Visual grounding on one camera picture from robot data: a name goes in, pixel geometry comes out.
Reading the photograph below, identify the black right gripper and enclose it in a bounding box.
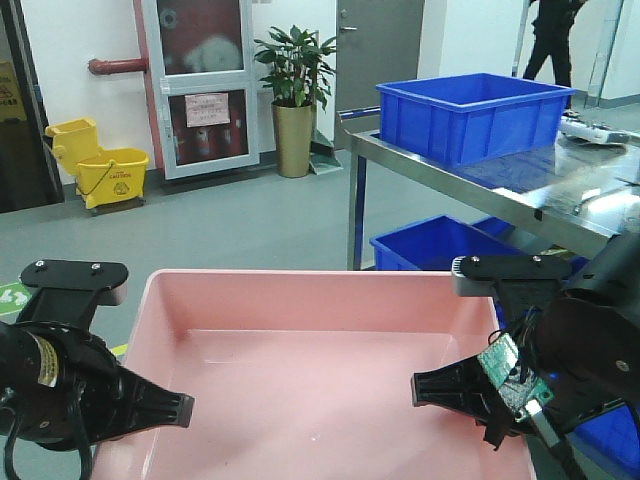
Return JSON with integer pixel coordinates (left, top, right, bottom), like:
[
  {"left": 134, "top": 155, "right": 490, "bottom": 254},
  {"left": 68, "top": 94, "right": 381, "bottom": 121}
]
[{"left": 411, "top": 254, "right": 625, "bottom": 440}]

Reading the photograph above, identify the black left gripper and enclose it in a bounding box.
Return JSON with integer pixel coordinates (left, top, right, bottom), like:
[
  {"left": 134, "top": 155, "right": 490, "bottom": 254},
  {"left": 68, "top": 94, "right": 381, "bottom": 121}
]
[{"left": 1, "top": 259, "right": 194, "bottom": 445}]

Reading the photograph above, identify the pink plastic bin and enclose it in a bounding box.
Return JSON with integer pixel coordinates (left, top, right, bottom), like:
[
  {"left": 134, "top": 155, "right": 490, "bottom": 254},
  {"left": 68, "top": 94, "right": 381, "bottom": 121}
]
[{"left": 93, "top": 270, "right": 534, "bottom": 479}]

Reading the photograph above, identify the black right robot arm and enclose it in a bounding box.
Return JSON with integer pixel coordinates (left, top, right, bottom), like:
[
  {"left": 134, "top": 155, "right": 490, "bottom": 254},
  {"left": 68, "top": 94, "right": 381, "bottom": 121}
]
[{"left": 411, "top": 233, "right": 639, "bottom": 445}]

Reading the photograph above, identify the blue bin under table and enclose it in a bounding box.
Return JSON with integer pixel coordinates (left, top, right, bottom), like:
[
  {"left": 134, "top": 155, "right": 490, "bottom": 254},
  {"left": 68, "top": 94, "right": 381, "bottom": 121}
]
[{"left": 369, "top": 215, "right": 523, "bottom": 271}]

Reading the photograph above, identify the blue bin on table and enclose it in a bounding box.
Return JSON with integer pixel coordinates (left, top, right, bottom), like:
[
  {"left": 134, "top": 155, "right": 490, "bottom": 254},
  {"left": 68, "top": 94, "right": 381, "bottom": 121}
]
[{"left": 376, "top": 73, "right": 575, "bottom": 166}]

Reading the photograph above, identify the green circuit board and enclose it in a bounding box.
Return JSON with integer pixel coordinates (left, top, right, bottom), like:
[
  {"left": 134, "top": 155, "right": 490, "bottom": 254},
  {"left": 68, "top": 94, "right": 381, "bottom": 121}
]
[{"left": 477, "top": 333, "right": 554, "bottom": 423}]

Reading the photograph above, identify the yellow mop bucket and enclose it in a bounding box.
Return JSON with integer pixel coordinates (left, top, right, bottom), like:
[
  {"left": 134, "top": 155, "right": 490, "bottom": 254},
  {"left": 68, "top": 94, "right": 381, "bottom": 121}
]
[{"left": 44, "top": 117, "right": 150, "bottom": 210}]

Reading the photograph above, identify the stainless steel table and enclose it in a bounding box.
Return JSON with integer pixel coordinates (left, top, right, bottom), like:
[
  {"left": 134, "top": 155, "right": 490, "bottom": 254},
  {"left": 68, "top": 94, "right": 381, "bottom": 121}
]
[{"left": 347, "top": 130, "right": 639, "bottom": 270}]

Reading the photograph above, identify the white remote controller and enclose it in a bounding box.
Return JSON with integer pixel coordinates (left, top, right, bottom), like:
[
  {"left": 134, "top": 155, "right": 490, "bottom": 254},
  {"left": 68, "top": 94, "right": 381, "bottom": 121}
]
[{"left": 559, "top": 115, "right": 630, "bottom": 145}]

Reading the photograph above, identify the yellow caution sign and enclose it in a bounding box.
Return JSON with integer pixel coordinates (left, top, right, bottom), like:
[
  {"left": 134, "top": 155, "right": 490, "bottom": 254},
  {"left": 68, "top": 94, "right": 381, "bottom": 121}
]
[{"left": 0, "top": 60, "right": 27, "bottom": 122}]

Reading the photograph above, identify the grey door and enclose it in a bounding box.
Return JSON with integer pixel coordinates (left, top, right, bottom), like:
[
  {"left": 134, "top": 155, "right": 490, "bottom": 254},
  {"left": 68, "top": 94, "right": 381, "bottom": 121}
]
[{"left": 335, "top": 0, "right": 426, "bottom": 112}]

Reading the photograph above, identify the person in black clothes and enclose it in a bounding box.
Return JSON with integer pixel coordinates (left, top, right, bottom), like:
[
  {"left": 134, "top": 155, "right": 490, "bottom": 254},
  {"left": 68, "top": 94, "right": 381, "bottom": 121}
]
[{"left": 522, "top": 0, "right": 586, "bottom": 87}]

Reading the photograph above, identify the plant in gold pot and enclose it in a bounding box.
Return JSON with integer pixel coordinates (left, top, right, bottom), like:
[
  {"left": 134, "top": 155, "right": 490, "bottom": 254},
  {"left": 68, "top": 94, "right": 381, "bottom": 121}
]
[{"left": 254, "top": 25, "right": 337, "bottom": 178}]

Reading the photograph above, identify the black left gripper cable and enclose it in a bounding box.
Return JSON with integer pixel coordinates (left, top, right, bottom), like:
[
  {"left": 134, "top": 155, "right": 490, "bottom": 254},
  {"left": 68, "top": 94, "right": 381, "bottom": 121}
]
[{"left": 0, "top": 384, "right": 96, "bottom": 480}]

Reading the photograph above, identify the red pipe on wall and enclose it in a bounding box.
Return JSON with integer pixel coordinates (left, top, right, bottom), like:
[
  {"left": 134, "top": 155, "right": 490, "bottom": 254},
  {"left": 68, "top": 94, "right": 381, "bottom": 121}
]
[{"left": 87, "top": 58, "right": 148, "bottom": 76}]

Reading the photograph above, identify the fire hose cabinet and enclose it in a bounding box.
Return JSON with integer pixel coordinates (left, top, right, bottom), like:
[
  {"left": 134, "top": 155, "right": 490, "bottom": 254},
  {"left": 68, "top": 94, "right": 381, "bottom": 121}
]
[{"left": 134, "top": 1, "right": 259, "bottom": 181}]

